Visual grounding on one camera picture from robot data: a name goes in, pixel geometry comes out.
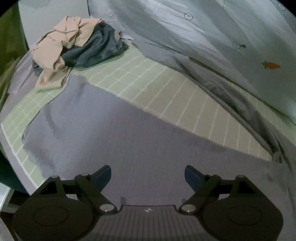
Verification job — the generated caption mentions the carrot print quilt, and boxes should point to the carrot print quilt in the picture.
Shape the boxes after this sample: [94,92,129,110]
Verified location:
[88,0,296,121]

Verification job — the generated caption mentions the blue denim jeans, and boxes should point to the blue denim jeans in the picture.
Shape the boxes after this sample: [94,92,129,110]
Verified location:
[32,23,130,76]

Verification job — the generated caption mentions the green grid bed sheet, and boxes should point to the green grid bed sheet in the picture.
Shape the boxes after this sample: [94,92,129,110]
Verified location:
[1,44,296,186]

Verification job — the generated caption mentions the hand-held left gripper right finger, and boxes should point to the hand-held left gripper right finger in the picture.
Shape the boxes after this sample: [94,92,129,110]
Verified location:
[179,165,258,214]

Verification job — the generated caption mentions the white bedside stand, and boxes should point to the white bedside stand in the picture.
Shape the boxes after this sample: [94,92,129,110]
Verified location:
[0,183,18,214]

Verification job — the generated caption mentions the lavender mattress cover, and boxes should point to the lavender mattress cover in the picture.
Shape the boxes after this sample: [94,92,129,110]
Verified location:
[0,52,44,196]

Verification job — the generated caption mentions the white headboard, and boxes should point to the white headboard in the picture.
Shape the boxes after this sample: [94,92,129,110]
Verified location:
[17,0,90,51]

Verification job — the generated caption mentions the green curtain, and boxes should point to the green curtain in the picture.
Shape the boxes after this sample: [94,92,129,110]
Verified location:
[0,5,29,107]

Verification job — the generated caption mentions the grey pants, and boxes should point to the grey pants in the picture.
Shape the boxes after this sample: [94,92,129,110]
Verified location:
[22,45,296,241]

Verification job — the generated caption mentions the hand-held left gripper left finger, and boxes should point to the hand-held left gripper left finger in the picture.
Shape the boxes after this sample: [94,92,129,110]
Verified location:
[39,165,118,214]

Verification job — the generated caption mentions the beige garment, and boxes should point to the beige garment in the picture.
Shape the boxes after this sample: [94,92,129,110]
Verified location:
[31,16,103,90]

